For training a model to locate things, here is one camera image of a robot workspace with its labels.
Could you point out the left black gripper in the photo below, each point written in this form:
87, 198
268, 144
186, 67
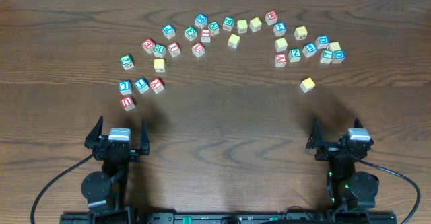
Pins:
118, 148

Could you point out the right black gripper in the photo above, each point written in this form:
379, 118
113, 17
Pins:
335, 148

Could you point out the red A block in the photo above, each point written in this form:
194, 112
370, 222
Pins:
280, 60

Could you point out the red I block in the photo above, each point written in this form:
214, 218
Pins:
174, 49

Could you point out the blue 2 block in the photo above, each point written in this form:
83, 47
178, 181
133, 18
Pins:
279, 29

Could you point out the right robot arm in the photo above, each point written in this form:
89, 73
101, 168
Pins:
351, 191

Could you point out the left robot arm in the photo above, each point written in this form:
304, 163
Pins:
105, 190

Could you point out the red U block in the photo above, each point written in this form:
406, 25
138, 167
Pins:
127, 103

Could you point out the yellow block lone right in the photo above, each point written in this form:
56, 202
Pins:
307, 85

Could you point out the blue L block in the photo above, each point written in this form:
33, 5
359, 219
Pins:
125, 88

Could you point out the blue T block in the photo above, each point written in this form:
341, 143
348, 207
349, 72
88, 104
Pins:
141, 85

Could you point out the red Y block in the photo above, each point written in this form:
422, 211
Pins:
157, 85

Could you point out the blue D block lower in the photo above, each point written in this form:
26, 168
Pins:
338, 56

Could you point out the blue d block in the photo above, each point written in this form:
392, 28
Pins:
338, 56
322, 41

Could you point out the green 7 block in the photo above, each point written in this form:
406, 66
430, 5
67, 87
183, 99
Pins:
326, 56

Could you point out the green J block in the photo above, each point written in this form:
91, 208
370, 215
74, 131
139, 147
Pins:
127, 62

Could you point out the yellow block far right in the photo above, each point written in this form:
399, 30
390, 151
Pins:
333, 46

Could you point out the green Z block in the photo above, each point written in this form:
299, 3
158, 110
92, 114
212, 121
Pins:
294, 55

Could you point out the yellow block left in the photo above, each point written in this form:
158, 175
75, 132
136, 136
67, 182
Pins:
160, 65

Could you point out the blue D block upper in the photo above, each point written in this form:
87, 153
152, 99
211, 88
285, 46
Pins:
322, 41

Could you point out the green R block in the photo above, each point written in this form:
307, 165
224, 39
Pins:
159, 51

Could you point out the red E block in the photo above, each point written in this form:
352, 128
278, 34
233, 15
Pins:
148, 45

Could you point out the yellow block under 2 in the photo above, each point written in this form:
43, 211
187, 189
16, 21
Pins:
281, 44

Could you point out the yellow Q block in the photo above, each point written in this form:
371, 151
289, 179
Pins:
300, 33

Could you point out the blue P block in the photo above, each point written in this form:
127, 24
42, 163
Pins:
169, 31

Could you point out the red C block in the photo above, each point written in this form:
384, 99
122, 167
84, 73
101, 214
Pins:
198, 49

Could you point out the green F block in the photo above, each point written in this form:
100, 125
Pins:
190, 33

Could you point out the red K block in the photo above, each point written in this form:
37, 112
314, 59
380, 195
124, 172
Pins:
271, 17

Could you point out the yellow block top right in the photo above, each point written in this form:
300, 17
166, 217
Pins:
255, 24

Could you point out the yellow block centre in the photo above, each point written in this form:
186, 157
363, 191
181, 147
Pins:
234, 41

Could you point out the red H block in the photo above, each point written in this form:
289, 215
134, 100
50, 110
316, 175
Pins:
206, 35

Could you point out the blue X block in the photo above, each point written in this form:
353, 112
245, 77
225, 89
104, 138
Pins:
200, 21

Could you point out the green N block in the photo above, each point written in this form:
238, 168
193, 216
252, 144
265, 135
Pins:
214, 28

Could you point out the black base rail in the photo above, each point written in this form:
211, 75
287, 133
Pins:
171, 218

